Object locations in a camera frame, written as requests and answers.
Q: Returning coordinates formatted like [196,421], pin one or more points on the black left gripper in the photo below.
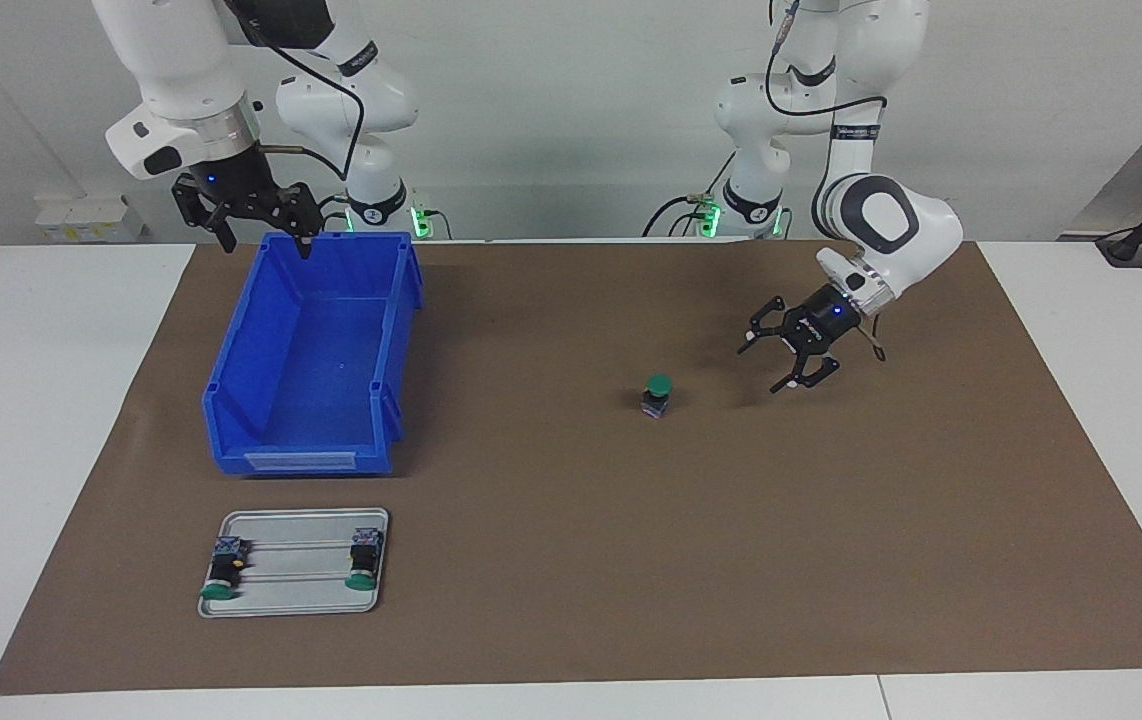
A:
[828,320]

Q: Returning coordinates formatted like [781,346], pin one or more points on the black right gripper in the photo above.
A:
[229,182]

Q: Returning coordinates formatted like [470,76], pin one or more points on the brown table mat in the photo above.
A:
[631,580]

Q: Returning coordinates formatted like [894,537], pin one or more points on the silver metal tray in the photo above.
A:
[296,535]

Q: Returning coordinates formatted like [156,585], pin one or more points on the green push button switch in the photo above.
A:
[364,560]
[223,570]
[657,384]

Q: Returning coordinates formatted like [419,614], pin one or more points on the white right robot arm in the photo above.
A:
[171,60]

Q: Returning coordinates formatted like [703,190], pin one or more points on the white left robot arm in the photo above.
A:
[936,235]

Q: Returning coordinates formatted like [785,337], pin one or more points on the blue plastic storage bin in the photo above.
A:
[311,380]

